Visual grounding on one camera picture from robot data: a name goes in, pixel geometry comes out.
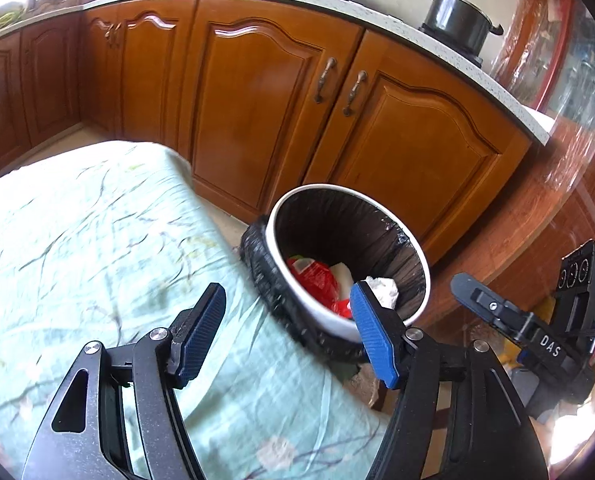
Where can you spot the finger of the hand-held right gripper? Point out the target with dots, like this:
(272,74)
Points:
(487,307)

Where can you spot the green bowl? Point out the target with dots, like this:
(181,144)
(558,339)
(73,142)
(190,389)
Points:
(5,16)

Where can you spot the red wooden glass cupboard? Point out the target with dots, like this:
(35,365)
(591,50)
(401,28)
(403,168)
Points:
(567,185)

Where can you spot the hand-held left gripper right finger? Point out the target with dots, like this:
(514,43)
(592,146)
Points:
(372,330)

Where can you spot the white trash bin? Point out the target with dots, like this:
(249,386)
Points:
(297,310)

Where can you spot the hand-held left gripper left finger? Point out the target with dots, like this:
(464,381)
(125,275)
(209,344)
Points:
(202,330)

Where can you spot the black cooking pot with lid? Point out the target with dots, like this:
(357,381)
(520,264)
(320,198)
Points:
(457,20)

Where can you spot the black bin liner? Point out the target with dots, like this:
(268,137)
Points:
(337,230)

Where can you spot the wooden kitchen cabinet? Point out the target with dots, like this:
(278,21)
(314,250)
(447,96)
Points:
(257,110)

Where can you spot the green floral tablecloth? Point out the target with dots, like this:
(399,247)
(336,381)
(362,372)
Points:
(102,235)

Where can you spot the red plastic wrapper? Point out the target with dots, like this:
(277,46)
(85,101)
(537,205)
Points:
(317,280)

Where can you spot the white paper scrap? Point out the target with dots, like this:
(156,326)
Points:
(345,276)

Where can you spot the white tissue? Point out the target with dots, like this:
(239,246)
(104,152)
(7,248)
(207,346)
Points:
(385,290)

